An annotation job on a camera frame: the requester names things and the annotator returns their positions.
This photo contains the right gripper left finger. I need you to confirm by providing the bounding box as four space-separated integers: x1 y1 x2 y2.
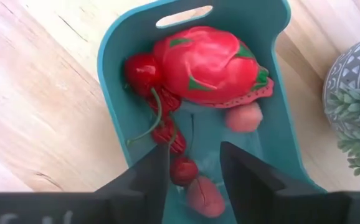
96 144 171 224

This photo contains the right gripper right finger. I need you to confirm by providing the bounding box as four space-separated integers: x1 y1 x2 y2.
220 142 326 224

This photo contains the red cherry with stem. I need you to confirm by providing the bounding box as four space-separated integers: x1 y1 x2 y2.
123 52 165 147
169 113 199 187

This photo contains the pink textured ball fruit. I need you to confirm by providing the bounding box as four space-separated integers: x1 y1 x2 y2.
186 175 227 218

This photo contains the small pink fruit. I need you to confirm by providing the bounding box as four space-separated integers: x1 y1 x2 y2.
224 101 264 134

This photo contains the red toy dragon fruit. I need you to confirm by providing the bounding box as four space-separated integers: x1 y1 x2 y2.
152 26 270 105

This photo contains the teal plastic container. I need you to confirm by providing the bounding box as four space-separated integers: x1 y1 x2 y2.
96 0 327 224

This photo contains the green potted plant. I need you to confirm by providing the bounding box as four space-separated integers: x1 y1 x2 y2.
322 33 360 182

